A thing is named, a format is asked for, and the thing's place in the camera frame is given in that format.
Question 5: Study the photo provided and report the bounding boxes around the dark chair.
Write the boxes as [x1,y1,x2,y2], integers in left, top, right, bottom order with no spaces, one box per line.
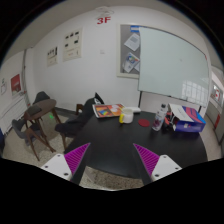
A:
[33,91,51,105]

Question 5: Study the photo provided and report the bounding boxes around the wooden chair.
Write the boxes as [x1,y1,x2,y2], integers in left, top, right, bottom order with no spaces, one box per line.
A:
[59,103,84,151]

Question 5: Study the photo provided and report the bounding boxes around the large white wall poster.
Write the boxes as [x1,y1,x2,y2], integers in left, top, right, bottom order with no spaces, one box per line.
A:
[63,27,84,62]

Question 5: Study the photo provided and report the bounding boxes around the grey padded chair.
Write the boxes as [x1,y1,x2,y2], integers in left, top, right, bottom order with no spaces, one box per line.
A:
[11,118,56,162]

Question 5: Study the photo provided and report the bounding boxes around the colourful printed book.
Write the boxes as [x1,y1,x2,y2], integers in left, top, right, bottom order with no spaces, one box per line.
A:
[92,103,126,119]

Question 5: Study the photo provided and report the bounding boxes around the small white wall poster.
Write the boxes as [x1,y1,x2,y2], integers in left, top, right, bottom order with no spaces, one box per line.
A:
[46,46,59,67]

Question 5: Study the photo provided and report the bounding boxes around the black jacket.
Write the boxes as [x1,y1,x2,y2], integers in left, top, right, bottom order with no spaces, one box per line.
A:
[54,92,105,138]

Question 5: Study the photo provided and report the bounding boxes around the red wall poster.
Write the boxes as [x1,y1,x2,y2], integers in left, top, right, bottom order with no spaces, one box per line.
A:
[10,73,23,98]

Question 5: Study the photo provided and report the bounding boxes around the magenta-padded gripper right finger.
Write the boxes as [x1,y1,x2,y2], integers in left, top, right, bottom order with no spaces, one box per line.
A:
[132,143,183,186]

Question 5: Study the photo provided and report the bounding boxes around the red and black device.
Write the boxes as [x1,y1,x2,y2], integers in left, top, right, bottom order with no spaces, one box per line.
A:
[163,111,174,129]

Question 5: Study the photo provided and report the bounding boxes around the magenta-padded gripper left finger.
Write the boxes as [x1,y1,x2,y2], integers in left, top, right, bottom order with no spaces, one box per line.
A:
[40,142,94,185]

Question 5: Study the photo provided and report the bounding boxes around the white mug with yellow handle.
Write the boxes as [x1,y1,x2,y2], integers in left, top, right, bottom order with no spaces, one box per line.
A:
[118,107,134,125]

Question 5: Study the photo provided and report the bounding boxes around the grey notice board with papers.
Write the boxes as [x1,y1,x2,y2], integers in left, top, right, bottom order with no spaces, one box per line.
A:
[116,23,141,80]

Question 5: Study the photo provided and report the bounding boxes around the clear bottle with black cap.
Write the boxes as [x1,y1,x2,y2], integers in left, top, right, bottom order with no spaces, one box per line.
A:
[151,103,169,132]

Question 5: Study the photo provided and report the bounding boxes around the large whiteboard on stand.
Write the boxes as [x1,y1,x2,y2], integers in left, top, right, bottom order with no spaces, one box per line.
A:
[137,26,211,108]

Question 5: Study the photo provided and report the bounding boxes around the white ceiling fixture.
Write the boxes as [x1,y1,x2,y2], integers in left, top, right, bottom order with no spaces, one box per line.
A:
[96,6,114,18]

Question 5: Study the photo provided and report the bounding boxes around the red wall floor sign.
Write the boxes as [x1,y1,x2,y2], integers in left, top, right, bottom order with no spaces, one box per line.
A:
[96,16,112,25]

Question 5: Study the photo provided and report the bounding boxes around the blue and white paper bag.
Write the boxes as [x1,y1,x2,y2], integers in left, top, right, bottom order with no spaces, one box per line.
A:
[168,103,207,134]

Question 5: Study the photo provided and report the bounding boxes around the flat round red coaster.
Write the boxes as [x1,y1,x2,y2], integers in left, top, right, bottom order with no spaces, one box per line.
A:
[137,118,151,128]

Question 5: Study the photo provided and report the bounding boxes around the flat white case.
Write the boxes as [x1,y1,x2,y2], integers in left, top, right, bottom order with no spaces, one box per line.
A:
[128,106,142,114]

